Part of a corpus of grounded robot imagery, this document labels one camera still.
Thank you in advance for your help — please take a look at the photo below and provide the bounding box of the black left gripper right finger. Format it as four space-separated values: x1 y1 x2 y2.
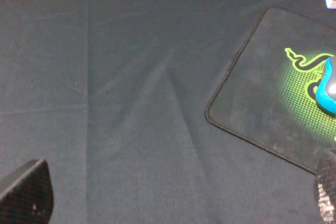
314 148 335 223

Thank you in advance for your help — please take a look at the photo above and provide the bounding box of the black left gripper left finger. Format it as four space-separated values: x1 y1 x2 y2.
1 159 54 224

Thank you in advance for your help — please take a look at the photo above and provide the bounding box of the blue grey computer mouse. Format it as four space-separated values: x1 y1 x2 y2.
316 57 335 115

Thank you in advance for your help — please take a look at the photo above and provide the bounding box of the black green Razer mousepad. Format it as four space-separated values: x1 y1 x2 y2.
205 6 335 173

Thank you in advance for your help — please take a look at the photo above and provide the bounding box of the black tablecloth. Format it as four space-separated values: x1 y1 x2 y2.
1 0 335 223

